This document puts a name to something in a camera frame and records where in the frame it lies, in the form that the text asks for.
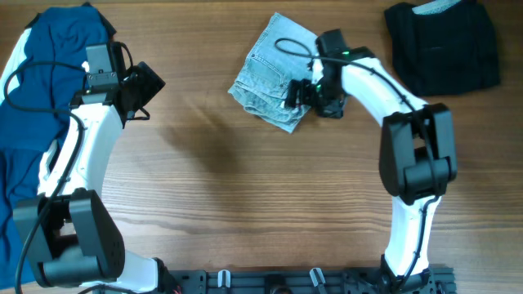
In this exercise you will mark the light blue denim shorts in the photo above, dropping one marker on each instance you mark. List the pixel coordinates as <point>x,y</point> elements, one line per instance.
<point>261,86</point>

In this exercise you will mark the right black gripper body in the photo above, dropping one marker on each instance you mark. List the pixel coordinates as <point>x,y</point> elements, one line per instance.
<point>325,100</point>

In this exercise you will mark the blue white-striped garment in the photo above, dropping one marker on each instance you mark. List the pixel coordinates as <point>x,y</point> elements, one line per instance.
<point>42,73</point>

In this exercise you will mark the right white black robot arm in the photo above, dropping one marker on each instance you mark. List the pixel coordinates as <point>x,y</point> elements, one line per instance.
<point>417,155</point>

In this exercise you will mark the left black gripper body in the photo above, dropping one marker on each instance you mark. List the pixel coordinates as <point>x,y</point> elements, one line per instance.
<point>143,86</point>

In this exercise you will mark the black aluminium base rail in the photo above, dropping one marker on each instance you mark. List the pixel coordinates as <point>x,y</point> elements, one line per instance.
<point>348,281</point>

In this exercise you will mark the black folded garment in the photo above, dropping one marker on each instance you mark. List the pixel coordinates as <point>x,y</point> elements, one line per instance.
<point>443,47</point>

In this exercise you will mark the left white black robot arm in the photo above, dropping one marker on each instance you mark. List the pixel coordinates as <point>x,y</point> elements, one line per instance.
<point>69,238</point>

